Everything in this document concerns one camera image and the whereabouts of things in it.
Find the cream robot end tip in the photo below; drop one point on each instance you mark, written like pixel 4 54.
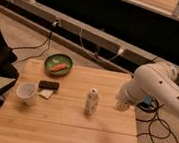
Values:
pixel 121 106

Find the small white bottle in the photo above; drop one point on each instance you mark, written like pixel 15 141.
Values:
pixel 91 101

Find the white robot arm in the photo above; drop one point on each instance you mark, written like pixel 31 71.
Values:
pixel 156 80

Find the orange carrot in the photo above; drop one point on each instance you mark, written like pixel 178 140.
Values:
pixel 58 67

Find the green bowl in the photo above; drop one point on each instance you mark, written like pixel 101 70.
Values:
pixel 55 59

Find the small white card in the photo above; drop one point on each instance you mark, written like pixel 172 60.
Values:
pixel 46 94

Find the black smartphone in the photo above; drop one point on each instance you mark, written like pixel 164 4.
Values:
pixel 48 85

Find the white paper cup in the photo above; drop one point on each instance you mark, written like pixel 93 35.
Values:
pixel 27 92

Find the long metal rail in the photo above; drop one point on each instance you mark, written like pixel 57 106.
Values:
pixel 77 36

